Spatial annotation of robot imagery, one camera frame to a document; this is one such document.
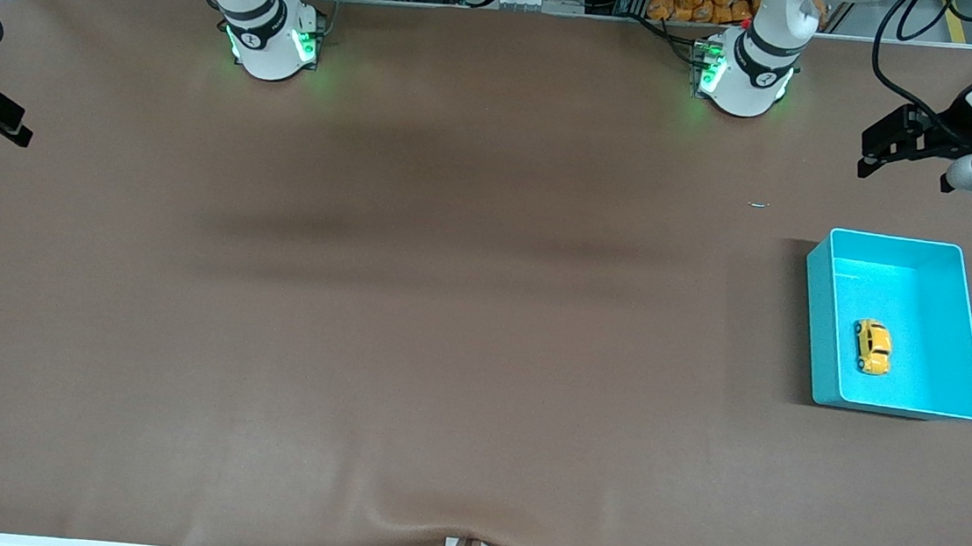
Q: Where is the yellow beetle toy car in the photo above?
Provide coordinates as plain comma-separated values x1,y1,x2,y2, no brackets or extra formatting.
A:
848,316,896,378

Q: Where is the teal plastic storage bin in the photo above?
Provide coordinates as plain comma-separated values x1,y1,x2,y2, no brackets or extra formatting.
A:
793,225,972,424

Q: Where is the orange packets pile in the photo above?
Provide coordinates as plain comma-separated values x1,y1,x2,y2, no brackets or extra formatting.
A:
646,0,829,36

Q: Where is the small white connector block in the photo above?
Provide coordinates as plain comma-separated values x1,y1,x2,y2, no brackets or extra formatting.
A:
493,0,587,16

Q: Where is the brown table mat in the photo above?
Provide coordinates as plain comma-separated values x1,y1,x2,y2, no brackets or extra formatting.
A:
0,0,972,546

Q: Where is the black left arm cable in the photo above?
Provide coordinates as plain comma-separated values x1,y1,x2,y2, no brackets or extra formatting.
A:
865,0,972,142

